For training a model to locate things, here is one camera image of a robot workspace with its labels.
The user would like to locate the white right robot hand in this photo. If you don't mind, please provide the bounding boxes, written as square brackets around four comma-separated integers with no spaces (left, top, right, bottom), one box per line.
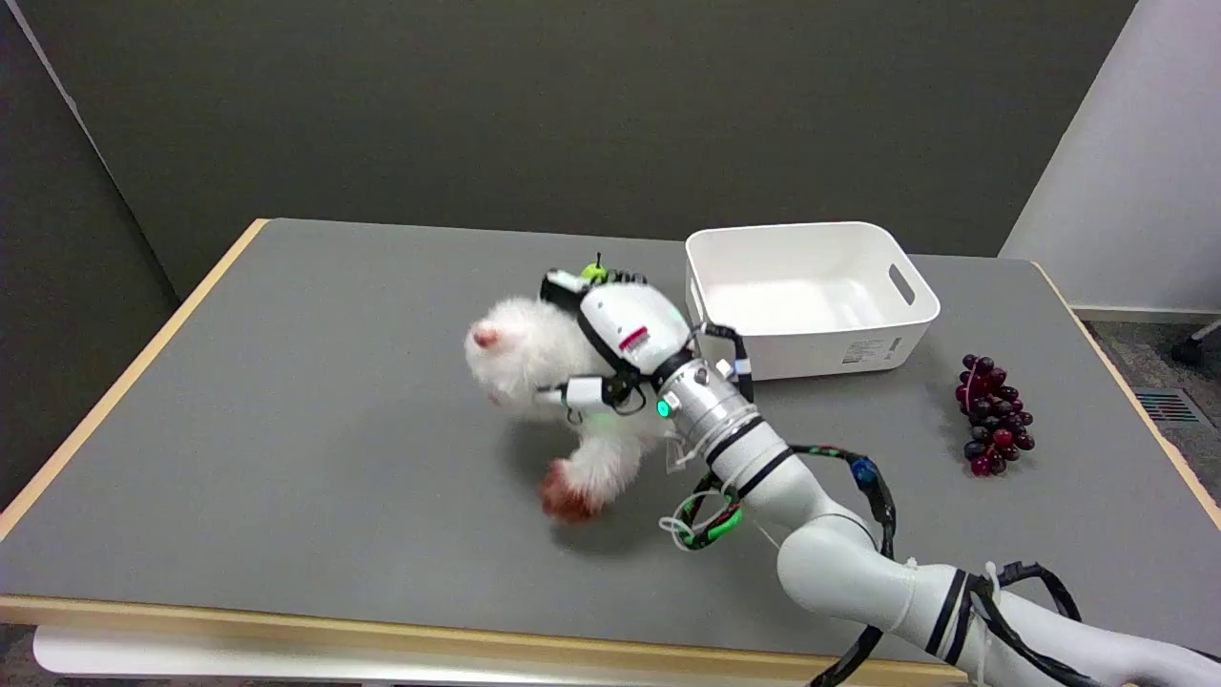
[536,254,695,424]

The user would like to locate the white plastic container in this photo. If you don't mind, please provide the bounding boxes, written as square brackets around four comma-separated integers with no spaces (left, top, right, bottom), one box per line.
[685,222,942,382]

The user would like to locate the white fluffy plush toy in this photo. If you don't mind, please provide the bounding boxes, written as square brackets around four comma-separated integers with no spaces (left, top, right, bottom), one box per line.
[465,296,680,523]

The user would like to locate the black chair caster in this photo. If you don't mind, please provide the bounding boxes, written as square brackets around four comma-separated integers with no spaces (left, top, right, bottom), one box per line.
[1171,321,1221,365]

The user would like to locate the dark red grape bunch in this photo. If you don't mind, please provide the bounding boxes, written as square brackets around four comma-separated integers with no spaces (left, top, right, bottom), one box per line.
[956,354,1036,477]

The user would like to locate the floor vent grille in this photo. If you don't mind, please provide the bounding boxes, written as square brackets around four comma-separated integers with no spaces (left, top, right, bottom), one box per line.
[1134,387,1205,427]

